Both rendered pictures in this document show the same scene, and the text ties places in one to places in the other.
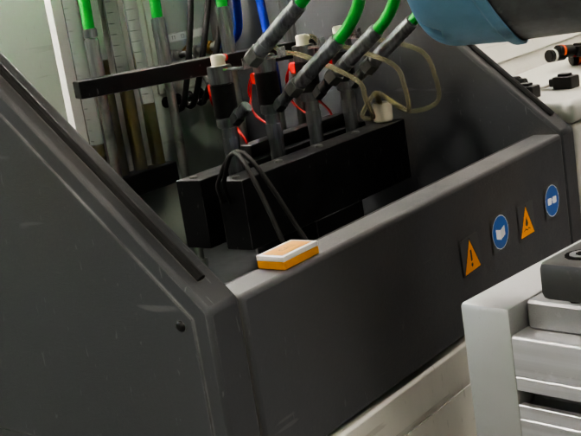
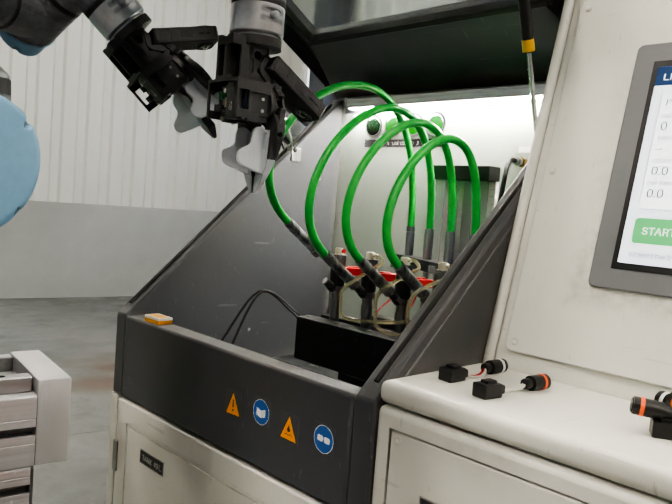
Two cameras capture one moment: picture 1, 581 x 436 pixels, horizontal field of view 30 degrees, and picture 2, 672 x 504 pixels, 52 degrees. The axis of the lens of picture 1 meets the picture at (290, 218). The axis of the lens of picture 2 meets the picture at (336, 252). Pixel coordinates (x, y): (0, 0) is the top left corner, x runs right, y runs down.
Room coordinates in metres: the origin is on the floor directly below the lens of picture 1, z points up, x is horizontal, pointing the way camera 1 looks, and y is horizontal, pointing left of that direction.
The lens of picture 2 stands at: (1.37, -1.22, 1.19)
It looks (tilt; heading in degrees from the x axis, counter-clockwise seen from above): 4 degrees down; 96
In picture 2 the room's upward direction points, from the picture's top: 4 degrees clockwise
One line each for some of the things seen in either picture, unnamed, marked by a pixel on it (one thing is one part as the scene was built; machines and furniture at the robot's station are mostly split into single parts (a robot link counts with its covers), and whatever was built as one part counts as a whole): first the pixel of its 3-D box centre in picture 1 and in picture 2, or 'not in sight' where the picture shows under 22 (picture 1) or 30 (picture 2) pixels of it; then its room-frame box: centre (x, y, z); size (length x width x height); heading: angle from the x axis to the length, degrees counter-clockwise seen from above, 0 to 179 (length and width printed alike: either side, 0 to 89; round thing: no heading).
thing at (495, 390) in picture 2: (537, 81); (513, 385); (1.50, -0.37, 0.99); 0.12 x 0.02 x 0.02; 42
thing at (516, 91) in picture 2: not in sight; (441, 98); (1.40, 0.26, 1.43); 0.54 x 0.03 x 0.02; 141
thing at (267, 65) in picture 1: (283, 141); (361, 318); (1.28, -0.01, 1.00); 0.05 x 0.03 x 0.21; 51
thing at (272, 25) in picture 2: not in sight; (258, 24); (1.13, -0.26, 1.43); 0.08 x 0.08 x 0.05
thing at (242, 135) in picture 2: not in sight; (239, 159); (1.11, -0.26, 1.25); 0.06 x 0.03 x 0.09; 51
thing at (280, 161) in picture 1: (307, 205); (378, 372); (1.32, -0.02, 0.91); 0.34 x 0.10 x 0.15; 141
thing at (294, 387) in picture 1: (426, 271); (224, 393); (1.08, -0.13, 0.87); 0.62 x 0.04 x 0.16; 141
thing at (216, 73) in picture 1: (240, 157); (330, 310); (1.22, 0.04, 1.00); 0.05 x 0.03 x 0.21; 51
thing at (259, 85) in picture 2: not in sight; (248, 82); (1.12, -0.27, 1.35); 0.09 x 0.08 x 0.12; 51
